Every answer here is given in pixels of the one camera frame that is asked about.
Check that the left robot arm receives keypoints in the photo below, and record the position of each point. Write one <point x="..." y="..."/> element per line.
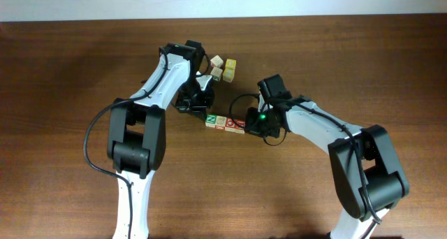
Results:
<point x="137" y="130"/>

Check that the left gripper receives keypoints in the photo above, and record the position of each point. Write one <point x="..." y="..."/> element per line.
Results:
<point x="199" y="108"/>

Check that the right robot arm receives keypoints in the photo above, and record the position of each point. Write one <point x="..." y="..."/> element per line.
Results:
<point x="368" y="176"/>

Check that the wooden block with 9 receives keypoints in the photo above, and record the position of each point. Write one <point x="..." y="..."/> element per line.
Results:
<point x="216" y="73"/>

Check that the wooden block with 5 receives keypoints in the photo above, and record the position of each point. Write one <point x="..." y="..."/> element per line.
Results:
<point x="220" y="122"/>

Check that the red E block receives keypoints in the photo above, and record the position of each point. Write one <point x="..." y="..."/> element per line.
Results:
<point x="239" y="126"/>

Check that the green N block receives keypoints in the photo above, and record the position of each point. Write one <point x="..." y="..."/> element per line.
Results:
<point x="210" y="121"/>

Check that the wooden block with 2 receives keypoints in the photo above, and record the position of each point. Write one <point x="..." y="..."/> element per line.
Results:
<point x="216" y="61"/>

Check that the red Q block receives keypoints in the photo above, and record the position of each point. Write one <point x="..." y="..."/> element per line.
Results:
<point x="229" y="125"/>

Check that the yellow K block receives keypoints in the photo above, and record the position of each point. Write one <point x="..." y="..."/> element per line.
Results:
<point x="230" y="64"/>

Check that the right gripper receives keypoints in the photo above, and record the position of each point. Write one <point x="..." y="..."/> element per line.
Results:
<point x="251" y="127"/>

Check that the yellow framed block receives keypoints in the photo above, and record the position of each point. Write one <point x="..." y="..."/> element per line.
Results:
<point x="228" y="74"/>

